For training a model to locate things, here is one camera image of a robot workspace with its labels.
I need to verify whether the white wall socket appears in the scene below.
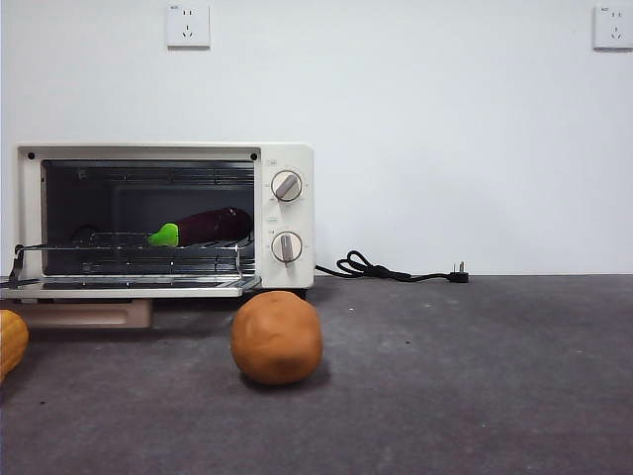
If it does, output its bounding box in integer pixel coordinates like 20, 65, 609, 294
165, 3, 212, 50
592, 5, 633, 52

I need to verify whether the white Toshiba toaster oven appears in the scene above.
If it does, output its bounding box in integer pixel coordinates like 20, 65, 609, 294
0, 142, 316, 331

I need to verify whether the yellow corn cob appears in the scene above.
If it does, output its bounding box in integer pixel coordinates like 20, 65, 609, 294
0, 309, 30, 383

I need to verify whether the purple eggplant with green stem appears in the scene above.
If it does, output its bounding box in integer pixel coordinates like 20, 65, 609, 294
146, 206, 253, 247

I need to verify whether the brown potato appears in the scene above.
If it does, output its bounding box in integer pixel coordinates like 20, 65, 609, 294
230, 290, 323, 387

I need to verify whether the black power cord with plug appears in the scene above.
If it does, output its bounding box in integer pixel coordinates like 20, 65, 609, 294
315, 249, 471, 285

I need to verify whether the glass oven door with handle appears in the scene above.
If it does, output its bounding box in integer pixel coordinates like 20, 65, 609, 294
0, 274, 263, 331

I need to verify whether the beige oven knob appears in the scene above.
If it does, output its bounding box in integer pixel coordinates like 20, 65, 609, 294
271, 170, 305, 203
270, 231, 304, 268

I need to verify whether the metal wire oven rack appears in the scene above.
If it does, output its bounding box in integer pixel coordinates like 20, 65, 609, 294
12, 232, 256, 288

